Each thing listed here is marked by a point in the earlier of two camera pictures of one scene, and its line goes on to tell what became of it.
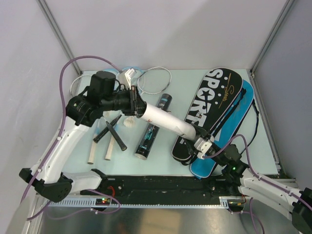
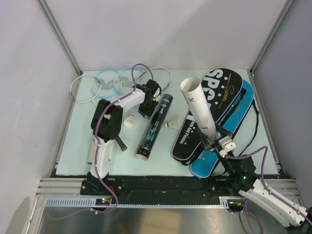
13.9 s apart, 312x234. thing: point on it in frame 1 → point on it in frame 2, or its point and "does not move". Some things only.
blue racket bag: x=201 y=168 does not move
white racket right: x=151 y=81 does not move
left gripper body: x=126 y=101 → x=147 y=108
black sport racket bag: x=217 y=90 does not move
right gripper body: x=214 y=152 → x=222 y=138
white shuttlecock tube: x=167 y=121 → x=192 y=89
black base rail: x=165 y=190 does not move
